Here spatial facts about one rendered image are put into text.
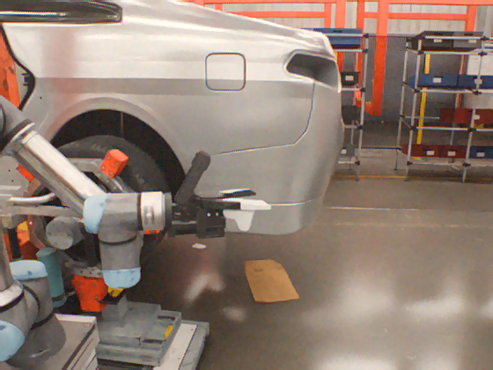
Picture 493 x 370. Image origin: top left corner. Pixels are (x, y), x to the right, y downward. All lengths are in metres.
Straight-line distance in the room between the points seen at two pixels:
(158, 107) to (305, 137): 0.65
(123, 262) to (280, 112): 1.06
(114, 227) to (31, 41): 1.43
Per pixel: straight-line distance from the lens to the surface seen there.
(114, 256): 0.81
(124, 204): 0.77
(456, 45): 5.76
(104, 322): 2.23
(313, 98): 1.69
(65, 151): 1.87
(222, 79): 1.69
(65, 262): 2.00
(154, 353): 2.08
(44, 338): 1.10
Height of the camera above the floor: 1.49
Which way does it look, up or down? 17 degrees down
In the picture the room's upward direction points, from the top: straight up
